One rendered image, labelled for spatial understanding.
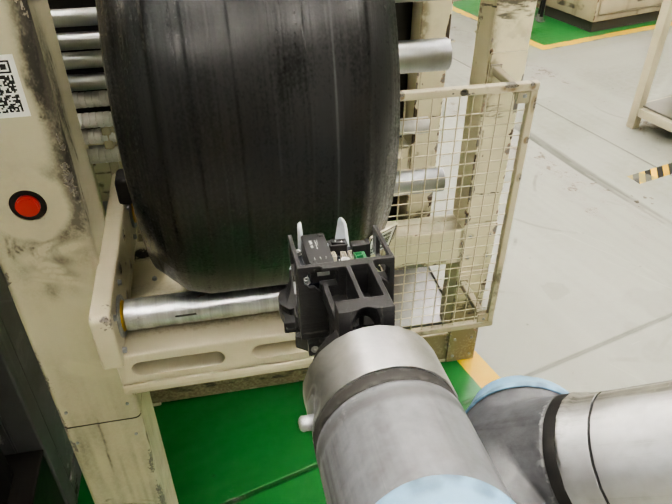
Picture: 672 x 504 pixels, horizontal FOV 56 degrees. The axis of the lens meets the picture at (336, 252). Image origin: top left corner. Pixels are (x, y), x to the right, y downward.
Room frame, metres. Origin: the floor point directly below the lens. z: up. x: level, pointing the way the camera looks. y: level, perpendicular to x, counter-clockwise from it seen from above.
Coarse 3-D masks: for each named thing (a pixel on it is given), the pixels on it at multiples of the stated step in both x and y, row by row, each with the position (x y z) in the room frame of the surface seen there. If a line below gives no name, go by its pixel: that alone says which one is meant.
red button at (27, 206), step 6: (18, 198) 0.70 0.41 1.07; (24, 198) 0.69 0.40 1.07; (30, 198) 0.70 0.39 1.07; (18, 204) 0.69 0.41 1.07; (24, 204) 0.69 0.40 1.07; (30, 204) 0.69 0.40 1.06; (36, 204) 0.70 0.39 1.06; (18, 210) 0.69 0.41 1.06; (24, 210) 0.69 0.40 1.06; (30, 210) 0.69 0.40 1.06; (36, 210) 0.69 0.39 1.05; (30, 216) 0.69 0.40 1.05
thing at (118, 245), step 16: (112, 176) 0.97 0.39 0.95; (112, 192) 0.92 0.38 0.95; (112, 208) 0.87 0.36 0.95; (128, 208) 0.89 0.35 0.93; (112, 224) 0.82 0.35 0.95; (128, 224) 0.88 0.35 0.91; (112, 240) 0.78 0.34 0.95; (128, 240) 0.85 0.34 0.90; (112, 256) 0.74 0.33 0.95; (128, 256) 0.82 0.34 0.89; (96, 272) 0.70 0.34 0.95; (112, 272) 0.70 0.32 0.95; (128, 272) 0.79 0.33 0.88; (96, 288) 0.66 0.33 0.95; (112, 288) 0.66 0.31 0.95; (128, 288) 0.76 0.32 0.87; (96, 304) 0.63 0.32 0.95; (112, 304) 0.64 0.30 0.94; (96, 320) 0.60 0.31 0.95; (112, 320) 0.61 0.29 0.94; (96, 336) 0.60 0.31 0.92; (112, 336) 0.60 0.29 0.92; (112, 352) 0.60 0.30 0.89; (112, 368) 0.60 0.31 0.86
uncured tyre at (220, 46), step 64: (128, 0) 0.60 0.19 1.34; (192, 0) 0.60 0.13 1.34; (256, 0) 0.61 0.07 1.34; (320, 0) 0.62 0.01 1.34; (384, 0) 0.66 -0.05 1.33; (128, 64) 0.57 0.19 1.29; (192, 64) 0.57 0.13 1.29; (256, 64) 0.58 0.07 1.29; (320, 64) 0.59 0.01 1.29; (384, 64) 0.62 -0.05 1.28; (128, 128) 0.56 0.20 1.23; (192, 128) 0.55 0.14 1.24; (256, 128) 0.56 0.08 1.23; (320, 128) 0.57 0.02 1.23; (384, 128) 0.60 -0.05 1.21; (192, 192) 0.54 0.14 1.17; (256, 192) 0.55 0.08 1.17; (320, 192) 0.57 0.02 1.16; (384, 192) 0.61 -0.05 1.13; (192, 256) 0.56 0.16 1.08; (256, 256) 0.57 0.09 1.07
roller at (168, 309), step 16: (256, 288) 0.70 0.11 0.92; (272, 288) 0.70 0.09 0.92; (128, 304) 0.66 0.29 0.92; (144, 304) 0.66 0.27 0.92; (160, 304) 0.66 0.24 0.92; (176, 304) 0.66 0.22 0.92; (192, 304) 0.67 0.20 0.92; (208, 304) 0.67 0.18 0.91; (224, 304) 0.67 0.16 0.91; (240, 304) 0.68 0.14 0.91; (256, 304) 0.68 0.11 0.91; (272, 304) 0.68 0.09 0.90; (128, 320) 0.64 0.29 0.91; (144, 320) 0.65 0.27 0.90; (160, 320) 0.65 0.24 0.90; (176, 320) 0.65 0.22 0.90; (192, 320) 0.66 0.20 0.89
